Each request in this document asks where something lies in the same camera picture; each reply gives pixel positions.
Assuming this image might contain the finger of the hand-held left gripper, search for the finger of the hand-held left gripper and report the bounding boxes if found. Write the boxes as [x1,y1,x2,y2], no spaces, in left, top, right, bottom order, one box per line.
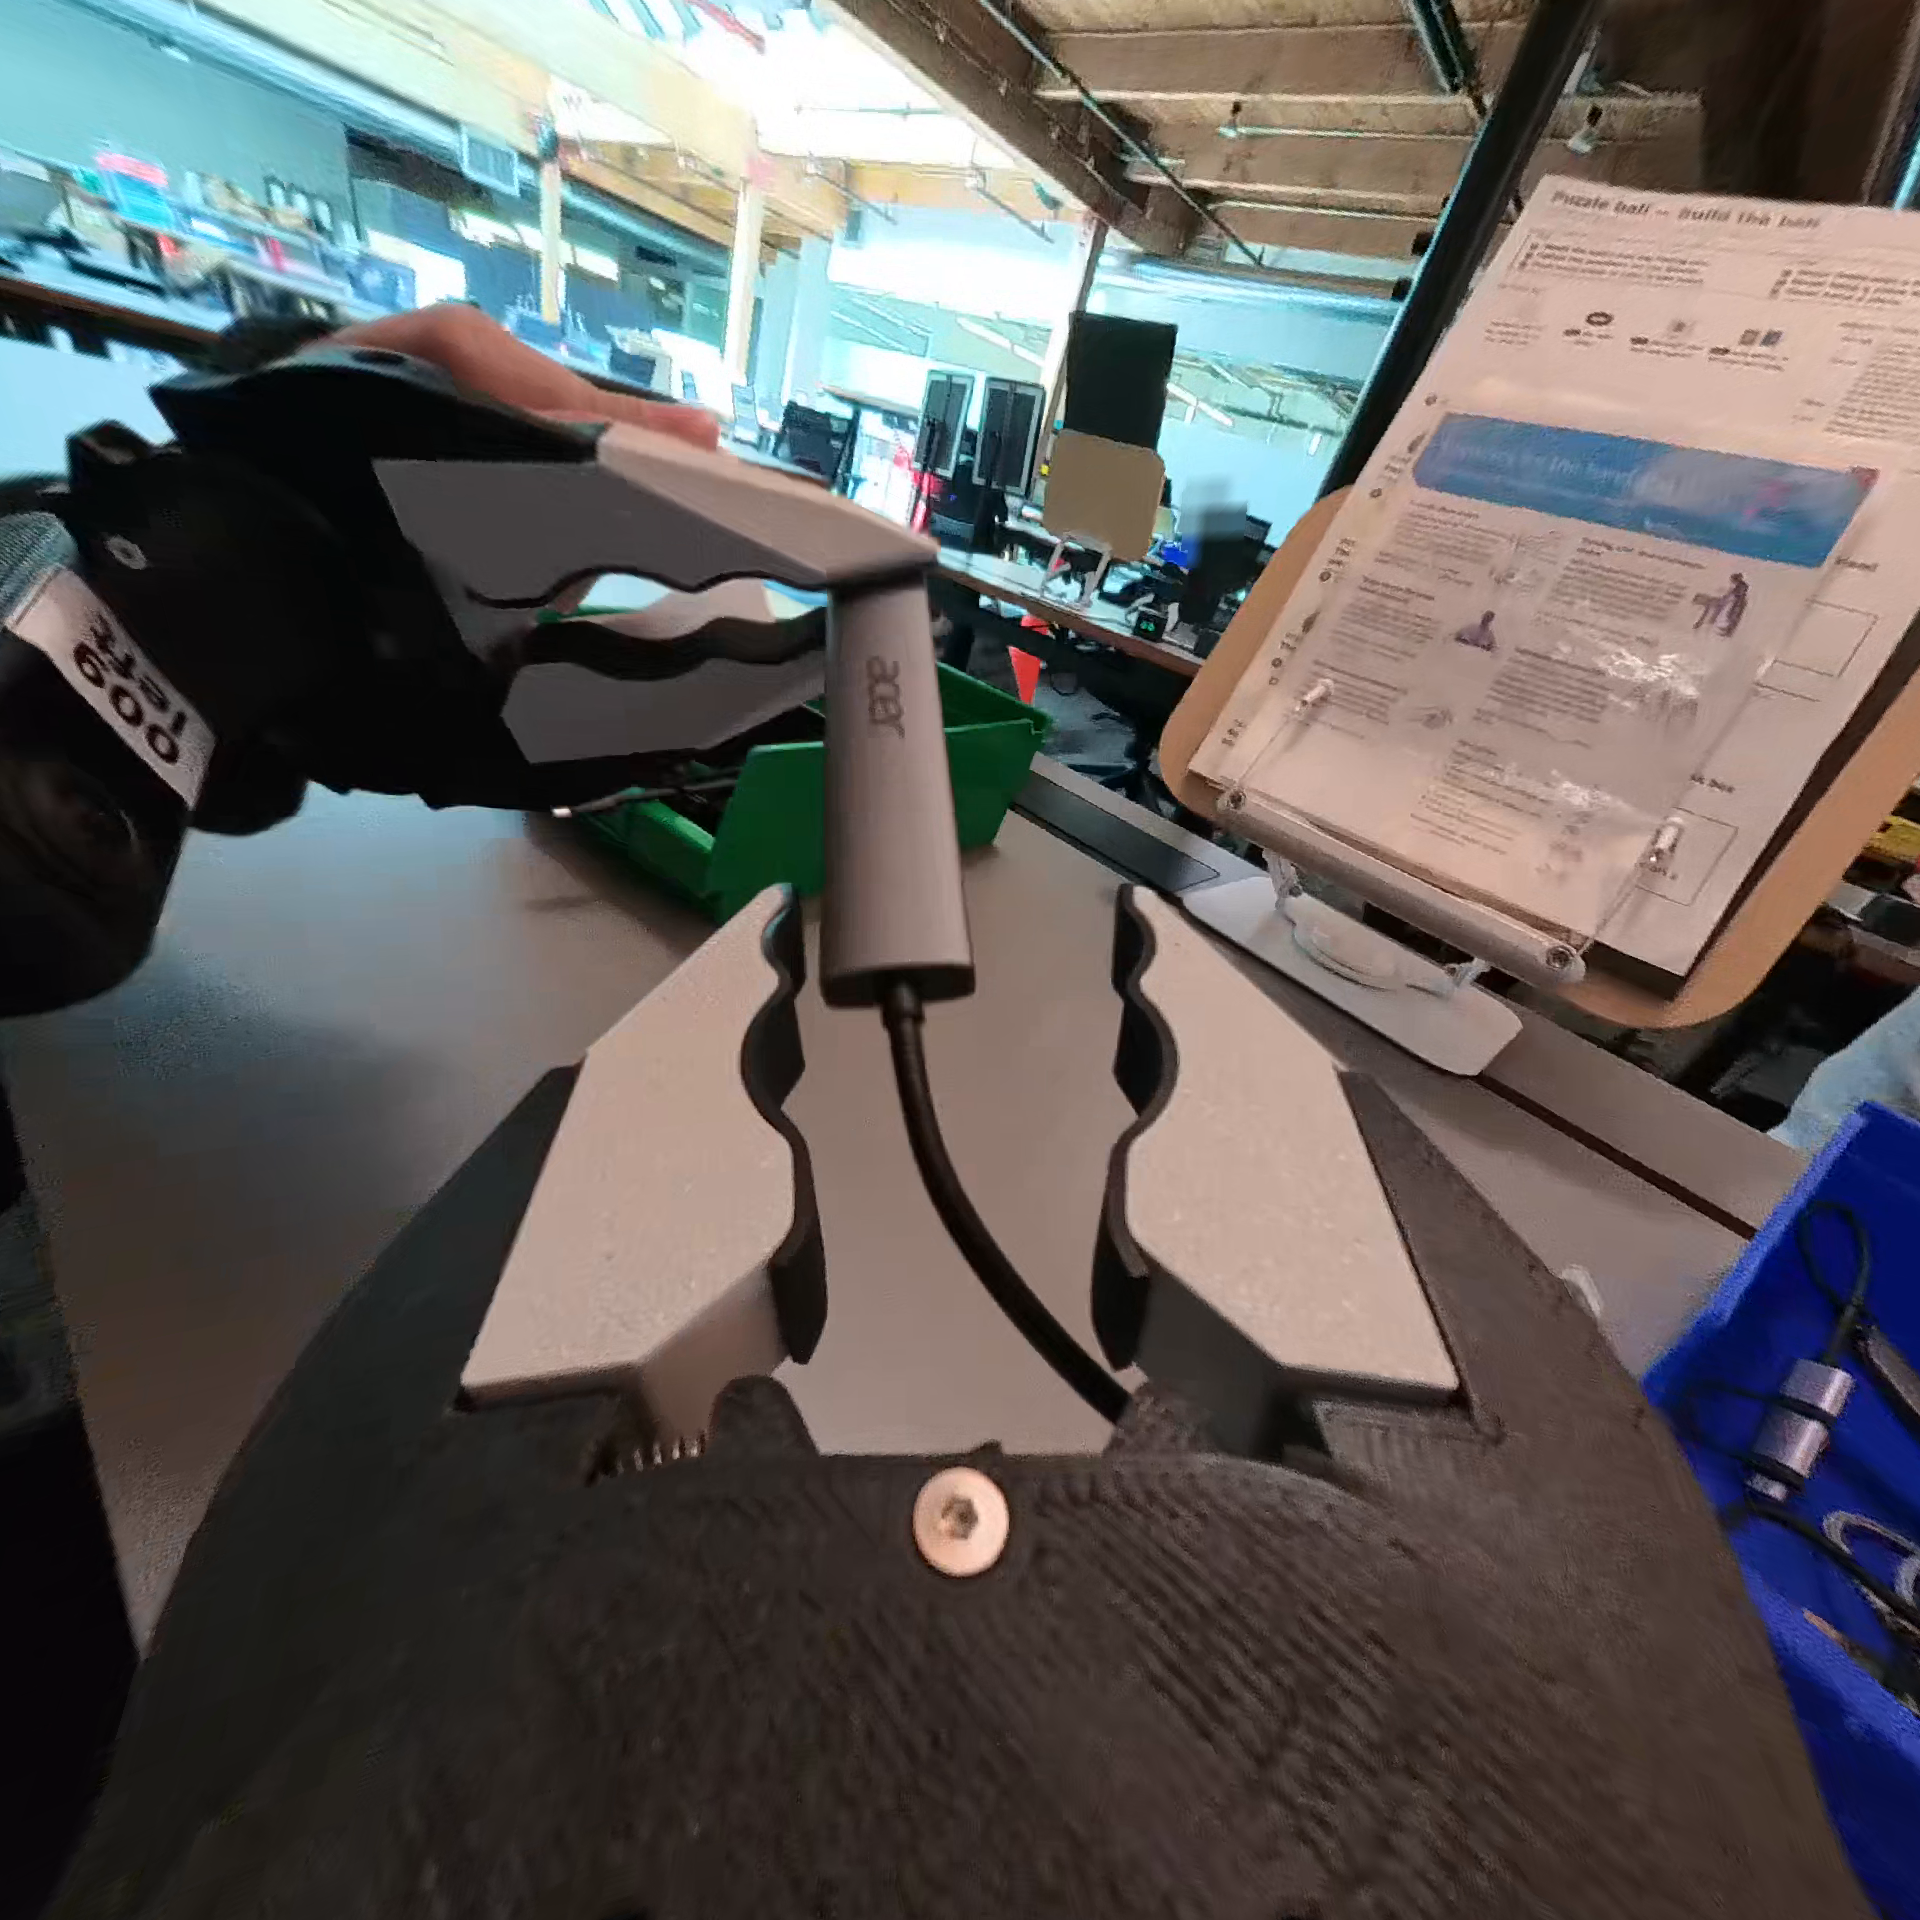
[373,432,942,609]
[499,583,833,771]

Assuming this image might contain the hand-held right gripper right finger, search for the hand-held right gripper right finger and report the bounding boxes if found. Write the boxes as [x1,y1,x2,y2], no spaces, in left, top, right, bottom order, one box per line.
[1091,882,1462,1460]

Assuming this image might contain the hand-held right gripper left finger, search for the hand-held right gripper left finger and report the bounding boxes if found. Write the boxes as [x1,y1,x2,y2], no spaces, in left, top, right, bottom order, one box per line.
[457,882,830,1450]

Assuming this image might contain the grey usb hub adapter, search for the grey usb hub adapter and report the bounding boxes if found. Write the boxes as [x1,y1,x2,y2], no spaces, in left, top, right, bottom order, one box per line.
[816,577,1136,1427]

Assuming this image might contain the person's left hand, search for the person's left hand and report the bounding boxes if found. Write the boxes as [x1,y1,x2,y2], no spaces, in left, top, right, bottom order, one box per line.
[345,304,723,452]

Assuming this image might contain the green plastic bin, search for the green plastic bin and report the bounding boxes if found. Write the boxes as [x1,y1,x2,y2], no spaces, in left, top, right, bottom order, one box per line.
[563,662,1053,921]

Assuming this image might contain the white stand base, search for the white stand base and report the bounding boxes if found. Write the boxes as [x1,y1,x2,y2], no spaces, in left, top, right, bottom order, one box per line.
[1185,874,1528,1078]

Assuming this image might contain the beige board on stand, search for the beige board on stand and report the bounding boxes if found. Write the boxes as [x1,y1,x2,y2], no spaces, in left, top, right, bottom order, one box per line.
[1041,431,1170,561]

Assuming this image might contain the black tall panel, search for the black tall panel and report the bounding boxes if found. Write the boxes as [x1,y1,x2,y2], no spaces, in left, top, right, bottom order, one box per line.
[1063,311,1183,452]

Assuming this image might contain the grey adapters in blue bin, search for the grey adapters in blue bin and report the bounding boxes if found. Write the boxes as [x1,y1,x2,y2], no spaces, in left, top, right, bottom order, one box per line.
[1722,1200,1920,1660]

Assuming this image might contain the small grey adapter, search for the small grey adapter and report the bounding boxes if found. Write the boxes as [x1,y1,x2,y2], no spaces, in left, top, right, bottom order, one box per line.
[1745,1361,1859,1503]

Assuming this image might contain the wooden document stand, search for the wooden document stand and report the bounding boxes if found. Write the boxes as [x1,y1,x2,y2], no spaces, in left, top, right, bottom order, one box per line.
[1159,487,1920,1034]

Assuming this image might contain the pale blue cloth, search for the pale blue cloth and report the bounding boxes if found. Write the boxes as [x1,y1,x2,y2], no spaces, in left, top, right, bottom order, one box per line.
[1783,990,1920,1162]

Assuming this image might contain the blue plastic bin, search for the blue plastic bin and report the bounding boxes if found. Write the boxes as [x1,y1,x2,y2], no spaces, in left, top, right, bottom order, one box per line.
[1641,1103,1920,1920]

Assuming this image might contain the black vertical pole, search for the black vertical pole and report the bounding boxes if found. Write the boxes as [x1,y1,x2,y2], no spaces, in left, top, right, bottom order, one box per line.
[1320,0,1600,500]

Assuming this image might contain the printed instruction sheet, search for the printed instruction sheet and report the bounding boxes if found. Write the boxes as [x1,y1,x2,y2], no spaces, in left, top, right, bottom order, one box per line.
[1192,172,1920,976]

